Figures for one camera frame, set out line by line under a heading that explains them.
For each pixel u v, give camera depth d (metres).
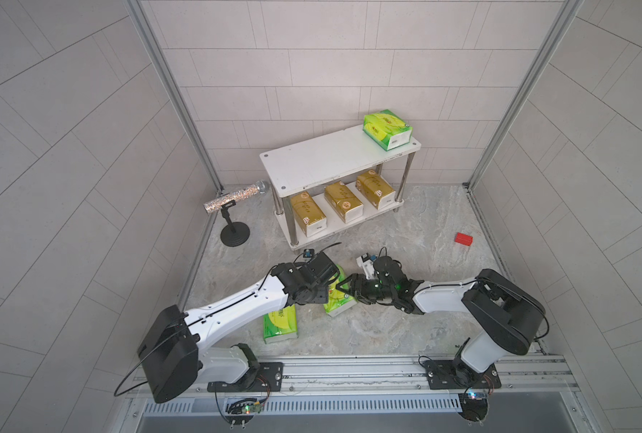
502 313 0.45
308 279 0.59
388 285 0.68
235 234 0.99
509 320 0.44
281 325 0.74
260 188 0.91
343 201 0.94
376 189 1.00
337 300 0.77
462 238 0.99
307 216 0.91
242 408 0.65
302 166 0.78
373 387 0.71
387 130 0.79
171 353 0.38
